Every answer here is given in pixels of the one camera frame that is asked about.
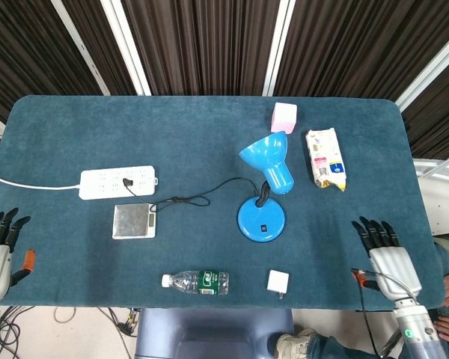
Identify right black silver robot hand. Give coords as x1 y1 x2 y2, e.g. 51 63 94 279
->
350 215 423 304

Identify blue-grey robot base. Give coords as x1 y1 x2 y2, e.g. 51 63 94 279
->
134 308 295 359

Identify white power strip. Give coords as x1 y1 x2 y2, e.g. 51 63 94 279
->
79 165 159 200

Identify blue gooseneck desk lamp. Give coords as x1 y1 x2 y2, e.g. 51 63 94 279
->
237 131 296 244

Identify white plug charger adapter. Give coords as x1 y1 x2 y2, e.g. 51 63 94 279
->
266 269 290 300

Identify white sneaker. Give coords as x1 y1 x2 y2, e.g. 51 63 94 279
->
275 328 319 359

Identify white yellow snack package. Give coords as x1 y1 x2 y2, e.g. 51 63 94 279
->
305 127 349 192

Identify silver digital kitchen scale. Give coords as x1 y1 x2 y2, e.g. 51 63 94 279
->
112 203 157 240

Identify pink white cube box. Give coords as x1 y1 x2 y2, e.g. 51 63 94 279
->
270 102 298 135

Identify clear green-label water bottle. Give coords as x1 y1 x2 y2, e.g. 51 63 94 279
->
161 269 230 296

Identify blue-grey table cloth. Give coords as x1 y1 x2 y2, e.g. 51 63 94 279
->
0 94 446 311

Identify black robot hand cable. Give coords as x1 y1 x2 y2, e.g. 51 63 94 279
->
351 268 383 358

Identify black floor cable bundle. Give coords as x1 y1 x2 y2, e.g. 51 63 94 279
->
0 305 37 359

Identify white floor cable loop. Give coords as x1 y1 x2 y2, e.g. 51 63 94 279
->
53 306 78 325

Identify white power strip cable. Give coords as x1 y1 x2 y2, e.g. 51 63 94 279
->
0 175 82 191

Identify black floor cables with plugs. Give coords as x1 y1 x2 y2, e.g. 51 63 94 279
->
97 307 141 359

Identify black lamp power cord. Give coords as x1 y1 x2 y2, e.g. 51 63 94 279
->
122 177 262 209

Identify angled white frame post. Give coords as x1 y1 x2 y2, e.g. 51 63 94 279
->
394 25 449 111

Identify slanted white frame post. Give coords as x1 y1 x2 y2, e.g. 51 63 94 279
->
51 0 110 96

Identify wide white frame post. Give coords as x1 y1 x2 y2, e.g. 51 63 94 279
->
100 0 152 96

